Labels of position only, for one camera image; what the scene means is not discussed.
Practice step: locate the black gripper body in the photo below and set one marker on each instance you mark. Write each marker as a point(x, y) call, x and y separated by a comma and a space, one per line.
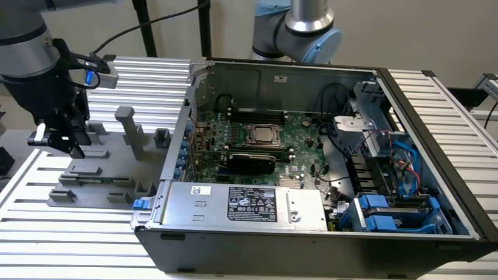
point(43, 93)

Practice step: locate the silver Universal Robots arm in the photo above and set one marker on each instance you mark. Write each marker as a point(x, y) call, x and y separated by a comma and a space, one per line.
point(23, 43)

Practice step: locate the green RAM stick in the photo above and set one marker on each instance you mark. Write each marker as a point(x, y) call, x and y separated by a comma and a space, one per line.
point(98, 181)

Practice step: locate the black RAM slot bank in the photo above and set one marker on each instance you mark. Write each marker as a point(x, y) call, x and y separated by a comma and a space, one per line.
point(258, 116)

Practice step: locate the grey parts rack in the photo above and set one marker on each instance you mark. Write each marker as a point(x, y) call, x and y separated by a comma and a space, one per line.
point(105, 163)

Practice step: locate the black box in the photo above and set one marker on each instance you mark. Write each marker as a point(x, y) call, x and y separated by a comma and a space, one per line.
point(6, 160)

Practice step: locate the blue case latch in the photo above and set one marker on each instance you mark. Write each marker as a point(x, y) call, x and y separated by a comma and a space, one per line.
point(141, 204)

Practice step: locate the black stand pole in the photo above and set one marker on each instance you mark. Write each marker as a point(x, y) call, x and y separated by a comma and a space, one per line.
point(205, 29)
point(145, 27)

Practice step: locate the silver power supply unit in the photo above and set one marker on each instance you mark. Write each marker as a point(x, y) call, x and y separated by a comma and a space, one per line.
point(218, 210)

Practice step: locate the black graphics card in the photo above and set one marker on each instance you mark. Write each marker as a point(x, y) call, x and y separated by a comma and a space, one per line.
point(252, 164)

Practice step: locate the silver CPU in socket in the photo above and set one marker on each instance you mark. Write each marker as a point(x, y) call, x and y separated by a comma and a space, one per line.
point(261, 134)

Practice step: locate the green motherboard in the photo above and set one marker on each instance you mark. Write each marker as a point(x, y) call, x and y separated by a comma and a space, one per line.
point(300, 151)

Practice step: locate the black open PC case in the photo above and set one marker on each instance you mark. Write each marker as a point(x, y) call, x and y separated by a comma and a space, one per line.
point(312, 251)

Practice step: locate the silver disk bay cage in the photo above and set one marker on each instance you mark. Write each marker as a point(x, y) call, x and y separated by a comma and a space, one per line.
point(362, 131)

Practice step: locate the blue disk carrier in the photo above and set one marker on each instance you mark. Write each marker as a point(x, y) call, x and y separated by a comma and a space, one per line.
point(376, 213)

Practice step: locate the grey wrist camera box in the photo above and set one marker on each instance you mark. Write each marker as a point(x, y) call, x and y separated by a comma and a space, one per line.
point(107, 76)

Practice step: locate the silver aluminium rail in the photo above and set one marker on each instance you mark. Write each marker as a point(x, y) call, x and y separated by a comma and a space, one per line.
point(488, 83)

